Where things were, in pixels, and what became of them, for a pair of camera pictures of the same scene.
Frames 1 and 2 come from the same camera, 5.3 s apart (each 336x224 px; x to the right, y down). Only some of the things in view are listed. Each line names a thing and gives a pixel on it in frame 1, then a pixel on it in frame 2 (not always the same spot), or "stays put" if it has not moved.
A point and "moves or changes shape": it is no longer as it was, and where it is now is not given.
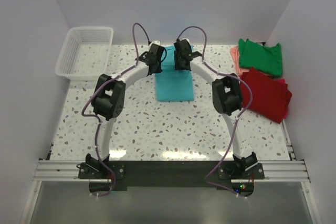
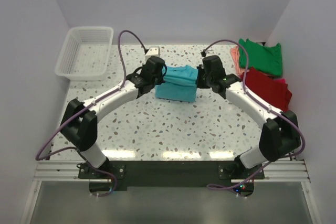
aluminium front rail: [67, 171] stays put
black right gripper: [177, 66] -> [199, 83]
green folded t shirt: [266, 59] stays put
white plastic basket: [85, 53] stays put
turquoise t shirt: [172, 84] moves or changes shape
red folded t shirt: [270, 97] stays put
